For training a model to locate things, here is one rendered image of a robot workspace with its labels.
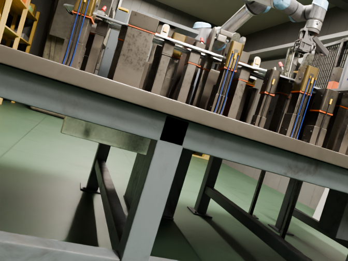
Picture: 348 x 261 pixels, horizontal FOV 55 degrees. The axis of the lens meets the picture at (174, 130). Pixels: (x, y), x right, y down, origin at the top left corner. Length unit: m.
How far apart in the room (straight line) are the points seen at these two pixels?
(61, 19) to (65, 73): 5.93
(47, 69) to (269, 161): 0.68
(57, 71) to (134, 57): 0.64
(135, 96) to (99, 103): 0.10
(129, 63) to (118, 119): 0.57
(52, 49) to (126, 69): 5.60
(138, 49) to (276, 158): 0.73
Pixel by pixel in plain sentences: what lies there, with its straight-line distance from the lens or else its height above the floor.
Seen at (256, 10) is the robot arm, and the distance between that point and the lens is 2.24.
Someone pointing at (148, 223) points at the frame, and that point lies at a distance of 0.98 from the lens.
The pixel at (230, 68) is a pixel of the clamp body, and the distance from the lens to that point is 1.49.
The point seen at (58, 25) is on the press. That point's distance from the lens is 6.76.
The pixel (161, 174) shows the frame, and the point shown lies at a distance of 0.95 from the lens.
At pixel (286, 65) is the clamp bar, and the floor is 1.11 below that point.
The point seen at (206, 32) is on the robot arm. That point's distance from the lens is 2.36.
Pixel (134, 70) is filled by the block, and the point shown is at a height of 0.80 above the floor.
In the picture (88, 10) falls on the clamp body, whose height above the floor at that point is 0.96.
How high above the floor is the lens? 0.66
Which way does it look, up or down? 2 degrees down
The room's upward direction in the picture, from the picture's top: 17 degrees clockwise
